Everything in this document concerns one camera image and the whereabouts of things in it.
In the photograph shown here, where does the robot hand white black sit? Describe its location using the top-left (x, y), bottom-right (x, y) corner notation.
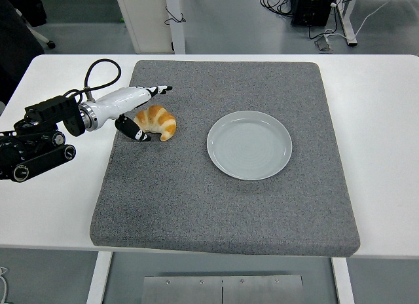
top-left (93, 85), bottom-right (174, 142)

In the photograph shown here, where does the golden croissant bread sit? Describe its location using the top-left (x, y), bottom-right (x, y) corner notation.
top-left (133, 104), bottom-right (177, 142)

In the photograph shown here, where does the grey round plate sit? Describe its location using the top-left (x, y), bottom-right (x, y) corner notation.
top-left (206, 110), bottom-right (293, 181)

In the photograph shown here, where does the grey metal plate with screws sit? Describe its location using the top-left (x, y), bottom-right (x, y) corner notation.
top-left (142, 275), bottom-right (304, 304)

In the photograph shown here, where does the white background panel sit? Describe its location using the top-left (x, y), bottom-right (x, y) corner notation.
top-left (113, 0), bottom-right (173, 54)

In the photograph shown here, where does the black office chair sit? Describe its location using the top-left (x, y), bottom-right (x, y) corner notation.
top-left (0, 0), bottom-right (56, 104)

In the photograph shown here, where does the grey felt mat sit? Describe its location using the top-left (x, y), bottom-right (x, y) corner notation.
top-left (89, 60), bottom-right (361, 257)

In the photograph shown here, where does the white table leg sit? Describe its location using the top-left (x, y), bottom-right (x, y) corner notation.
top-left (331, 257), bottom-right (356, 304)
top-left (85, 251), bottom-right (114, 304)

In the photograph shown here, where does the small grey floor device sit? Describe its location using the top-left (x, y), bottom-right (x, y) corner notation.
top-left (314, 35), bottom-right (334, 52)

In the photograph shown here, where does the black computer box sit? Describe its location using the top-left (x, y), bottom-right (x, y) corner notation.
top-left (290, 0), bottom-right (338, 27)

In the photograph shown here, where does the white desk leg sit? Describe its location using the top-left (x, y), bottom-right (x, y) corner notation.
top-left (335, 0), bottom-right (358, 47)

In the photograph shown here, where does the white background post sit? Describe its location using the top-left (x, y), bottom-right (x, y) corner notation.
top-left (164, 0), bottom-right (187, 55)

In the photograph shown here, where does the thin black cable loop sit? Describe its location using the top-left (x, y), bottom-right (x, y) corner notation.
top-left (164, 5), bottom-right (187, 26)

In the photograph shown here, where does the black cable bundle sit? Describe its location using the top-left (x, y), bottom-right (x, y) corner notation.
top-left (260, 0), bottom-right (294, 17)

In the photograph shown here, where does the thin white cord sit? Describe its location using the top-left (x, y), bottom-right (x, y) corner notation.
top-left (0, 266), bottom-right (8, 300)

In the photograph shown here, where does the long white cable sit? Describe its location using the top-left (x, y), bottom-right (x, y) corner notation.
top-left (355, 0), bottom-right (419, 36)

